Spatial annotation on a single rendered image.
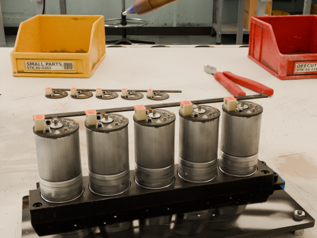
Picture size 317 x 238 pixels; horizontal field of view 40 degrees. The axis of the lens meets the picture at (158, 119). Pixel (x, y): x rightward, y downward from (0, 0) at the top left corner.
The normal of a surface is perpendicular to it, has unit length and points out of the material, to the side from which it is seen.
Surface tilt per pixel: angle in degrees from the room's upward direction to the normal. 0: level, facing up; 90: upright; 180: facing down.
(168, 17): 90
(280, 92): 0
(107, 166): 90
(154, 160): 90
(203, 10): 90
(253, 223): 0
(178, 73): 0
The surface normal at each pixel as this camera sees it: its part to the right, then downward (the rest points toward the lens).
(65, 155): 0.47, 0.33
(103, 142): -0.12, 0.37
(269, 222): 0.00, -0.93
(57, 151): 0.22, 0.36
